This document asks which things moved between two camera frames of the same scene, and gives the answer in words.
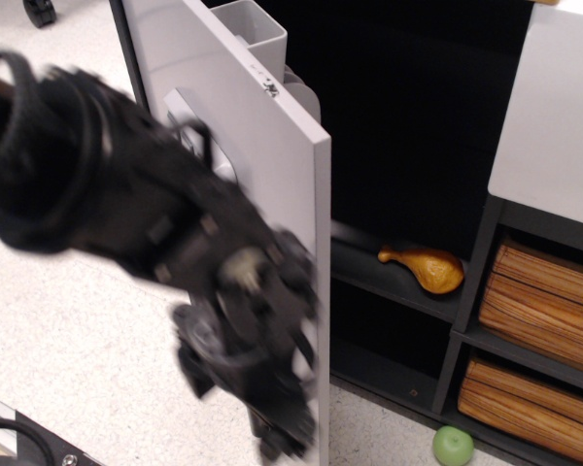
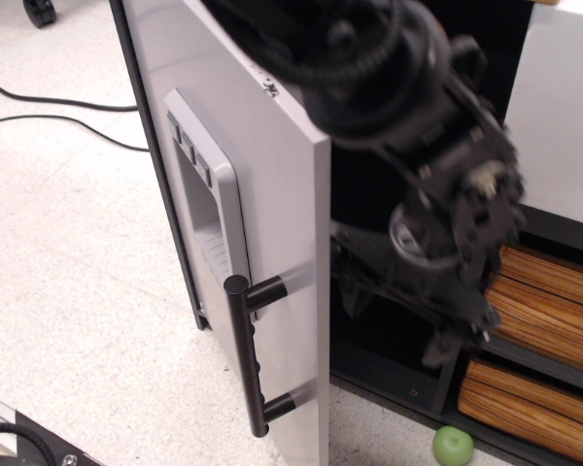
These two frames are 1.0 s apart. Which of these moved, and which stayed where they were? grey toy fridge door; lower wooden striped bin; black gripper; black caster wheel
Moved: black gripper
Stayed: black caster wheel; grey toy fridge door; lower wooden striped bin
